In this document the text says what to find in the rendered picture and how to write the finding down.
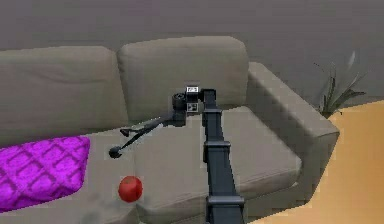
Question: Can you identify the beige sofa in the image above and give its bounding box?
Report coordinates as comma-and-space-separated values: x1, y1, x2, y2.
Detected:
0, 35, 341, 224

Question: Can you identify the green house plant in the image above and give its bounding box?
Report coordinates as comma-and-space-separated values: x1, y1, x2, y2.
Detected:
313, 50, 368, 118

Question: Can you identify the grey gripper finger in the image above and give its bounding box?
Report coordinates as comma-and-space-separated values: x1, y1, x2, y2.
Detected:
108, 120, 175, 160
119, 114, 174, 138

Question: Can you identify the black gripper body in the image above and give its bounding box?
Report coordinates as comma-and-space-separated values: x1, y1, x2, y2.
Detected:
171, 92, 188, 128

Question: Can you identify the purple quilted cushion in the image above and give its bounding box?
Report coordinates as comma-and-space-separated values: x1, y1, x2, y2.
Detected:
0, 135, 91, 213

